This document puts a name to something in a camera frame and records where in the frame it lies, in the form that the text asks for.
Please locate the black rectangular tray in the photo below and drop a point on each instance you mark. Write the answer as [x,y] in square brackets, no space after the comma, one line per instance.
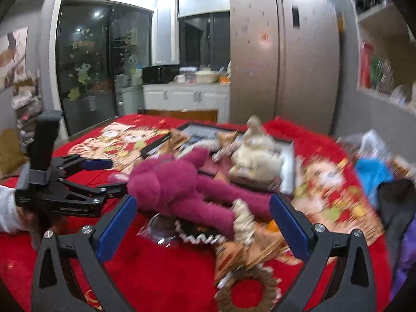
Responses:
[287,169]

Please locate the white wall shelf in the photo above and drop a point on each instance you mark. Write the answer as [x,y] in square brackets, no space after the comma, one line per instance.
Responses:
[386,52]

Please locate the purple cloth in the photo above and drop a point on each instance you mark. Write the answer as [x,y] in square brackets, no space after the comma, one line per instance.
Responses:
[404,266]

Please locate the cream frilly scrunchie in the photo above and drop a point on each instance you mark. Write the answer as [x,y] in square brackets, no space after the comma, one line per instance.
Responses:
[243,221]

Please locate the clear plastic bag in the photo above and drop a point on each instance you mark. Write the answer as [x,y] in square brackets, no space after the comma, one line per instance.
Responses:
[159,229]

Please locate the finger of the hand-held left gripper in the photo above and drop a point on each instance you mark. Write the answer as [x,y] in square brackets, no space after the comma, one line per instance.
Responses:
[97,164]
[110,191]

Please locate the wooden chair back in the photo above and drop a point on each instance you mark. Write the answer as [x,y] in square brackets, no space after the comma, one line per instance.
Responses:
[182,114]

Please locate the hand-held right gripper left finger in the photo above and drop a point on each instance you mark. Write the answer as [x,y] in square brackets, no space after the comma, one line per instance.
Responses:
[117,227]

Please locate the person's left hand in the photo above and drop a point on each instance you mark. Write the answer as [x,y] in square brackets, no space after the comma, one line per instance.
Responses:
[34,224]

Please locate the blue plastic bag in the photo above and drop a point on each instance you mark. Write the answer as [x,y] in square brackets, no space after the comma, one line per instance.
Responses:
[372,178]

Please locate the white plastic bag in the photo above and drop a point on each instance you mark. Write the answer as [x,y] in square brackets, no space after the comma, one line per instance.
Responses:
[367,146]

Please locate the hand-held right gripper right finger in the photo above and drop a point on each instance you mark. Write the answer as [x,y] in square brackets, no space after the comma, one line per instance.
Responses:
[287,224]

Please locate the red printed blanket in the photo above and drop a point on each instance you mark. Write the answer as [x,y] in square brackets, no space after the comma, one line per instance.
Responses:
[146,276]

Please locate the glass sliding door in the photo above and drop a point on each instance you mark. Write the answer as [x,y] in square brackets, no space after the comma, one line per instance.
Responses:
[97,61]

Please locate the black and white scrunchie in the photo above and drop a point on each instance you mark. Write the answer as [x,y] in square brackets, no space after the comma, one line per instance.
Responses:
[198,235]

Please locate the dark kitchen window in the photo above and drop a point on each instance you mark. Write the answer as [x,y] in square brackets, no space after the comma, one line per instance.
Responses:
[204,39]

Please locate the black cloth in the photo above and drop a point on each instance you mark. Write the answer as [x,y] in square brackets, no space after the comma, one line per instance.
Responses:
[398,214]

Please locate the brown knitted scrunchie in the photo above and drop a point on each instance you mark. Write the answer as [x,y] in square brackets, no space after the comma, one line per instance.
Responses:
[224,294]

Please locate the white kitchen cabinet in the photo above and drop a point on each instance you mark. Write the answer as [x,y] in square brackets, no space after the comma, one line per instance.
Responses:
[185,99]

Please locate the cardboard box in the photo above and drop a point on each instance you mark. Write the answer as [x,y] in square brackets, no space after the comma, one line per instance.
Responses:
[11,152]

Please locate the brown triangular snack packet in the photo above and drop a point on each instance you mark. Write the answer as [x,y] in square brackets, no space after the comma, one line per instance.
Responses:
[227,141]
[180,139]
[229,260]
[265,247]

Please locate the silver double-door refrigerator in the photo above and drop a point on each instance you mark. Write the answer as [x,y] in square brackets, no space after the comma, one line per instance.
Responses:
[286,61]

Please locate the white plush toy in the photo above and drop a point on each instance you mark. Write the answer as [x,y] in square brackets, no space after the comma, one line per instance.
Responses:
[256,156]

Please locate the magenta plush bear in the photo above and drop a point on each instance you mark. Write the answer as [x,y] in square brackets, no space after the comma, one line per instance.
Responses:
[175,182]

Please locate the black microwave oven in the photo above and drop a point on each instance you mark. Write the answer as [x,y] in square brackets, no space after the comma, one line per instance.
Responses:
[161,74]

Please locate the wall picture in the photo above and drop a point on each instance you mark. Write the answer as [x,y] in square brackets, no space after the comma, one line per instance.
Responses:
[13,58]

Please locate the person's left forearm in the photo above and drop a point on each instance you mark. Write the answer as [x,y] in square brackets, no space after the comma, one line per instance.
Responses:
[9,208]

